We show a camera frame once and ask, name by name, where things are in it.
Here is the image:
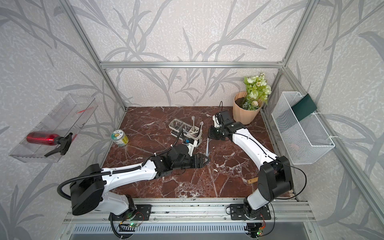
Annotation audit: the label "blue grey toothbrush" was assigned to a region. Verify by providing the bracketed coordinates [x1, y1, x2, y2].
[206, 138, 210, 157]

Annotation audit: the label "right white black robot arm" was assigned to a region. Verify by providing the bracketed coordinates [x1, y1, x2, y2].
[209, 111, 294, 215]

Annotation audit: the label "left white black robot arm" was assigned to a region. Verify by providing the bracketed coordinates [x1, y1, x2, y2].
[57, 144, 210, 216]

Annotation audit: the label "beige ribbed flower pot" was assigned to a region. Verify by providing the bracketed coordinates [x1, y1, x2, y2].
[233, 91, 263, 125]

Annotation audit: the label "green white artificial flowers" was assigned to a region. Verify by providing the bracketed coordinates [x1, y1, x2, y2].
[241, 72, 272, 111]

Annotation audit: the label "green toy garden fork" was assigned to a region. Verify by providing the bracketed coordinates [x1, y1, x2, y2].
[247, 177, 259, 185]

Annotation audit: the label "small green tin can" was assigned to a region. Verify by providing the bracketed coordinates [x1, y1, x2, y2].
[111, 130, 129, 147]

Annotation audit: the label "red spray bottle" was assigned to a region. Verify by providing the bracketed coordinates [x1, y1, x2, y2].
[26, 132, 73, 158]

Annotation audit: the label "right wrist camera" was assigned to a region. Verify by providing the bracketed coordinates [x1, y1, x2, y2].
[213, 114, 221, 128]

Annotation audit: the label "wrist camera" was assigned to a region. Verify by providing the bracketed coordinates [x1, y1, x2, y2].
[184, 139, 196, 157]
[213, 114, 221, 128]

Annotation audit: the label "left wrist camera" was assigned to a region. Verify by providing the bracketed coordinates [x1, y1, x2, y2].
[184, 139, 196, 157]

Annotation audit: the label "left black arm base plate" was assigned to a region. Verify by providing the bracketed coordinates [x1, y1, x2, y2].
[108, 205, 152, 222]

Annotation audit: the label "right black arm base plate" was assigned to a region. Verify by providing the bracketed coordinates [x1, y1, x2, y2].
[230, 204, 272, 221]

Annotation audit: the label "white wire mesh basket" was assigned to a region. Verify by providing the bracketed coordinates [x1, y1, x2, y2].
[272, 92, 335, 165]

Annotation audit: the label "aluminium mounting rail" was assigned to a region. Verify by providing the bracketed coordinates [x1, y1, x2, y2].
[62, 197, 314, 225]

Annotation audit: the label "clear plastic wall shelf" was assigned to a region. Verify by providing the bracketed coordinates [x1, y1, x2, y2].
[10, 94, 98, 163]

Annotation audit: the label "aluminium frame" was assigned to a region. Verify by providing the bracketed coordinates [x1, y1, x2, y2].
[60, 1, 384, 224]

